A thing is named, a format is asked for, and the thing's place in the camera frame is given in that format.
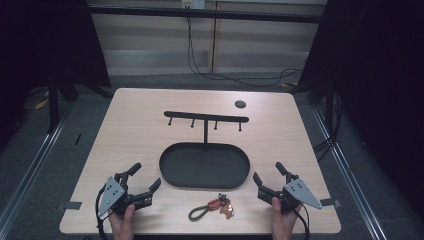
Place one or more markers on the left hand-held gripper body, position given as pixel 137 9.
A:
pixel 111 195

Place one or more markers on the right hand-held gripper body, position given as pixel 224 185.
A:
pixel 301 194

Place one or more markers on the black key rack with tray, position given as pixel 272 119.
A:
pixel 204 166

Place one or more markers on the person's left hand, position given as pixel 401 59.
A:
pixel 122 223

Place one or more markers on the person's right hand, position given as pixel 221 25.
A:
pixel 282 221

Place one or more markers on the grey tape strip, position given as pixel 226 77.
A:
pixel 330 202
pixel 73 205

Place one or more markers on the small black floor tape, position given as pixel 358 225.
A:
pixel 78 139

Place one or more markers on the black round table grommet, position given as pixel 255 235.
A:
pixel 240 104

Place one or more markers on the black metal stand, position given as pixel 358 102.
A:
pixel 53 103

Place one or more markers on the yellow floor tape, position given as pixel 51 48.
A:
pixel 41 104

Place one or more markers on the dark curtain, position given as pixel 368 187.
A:
pixel 376 83
pixel 46 40

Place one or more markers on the black horizontal bar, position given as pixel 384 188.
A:
pixel 200 14

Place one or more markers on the metal floor rail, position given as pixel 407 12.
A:
pixel 350 180
pixel 28 173

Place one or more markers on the white wall socket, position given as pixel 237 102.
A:
pixel 193 3

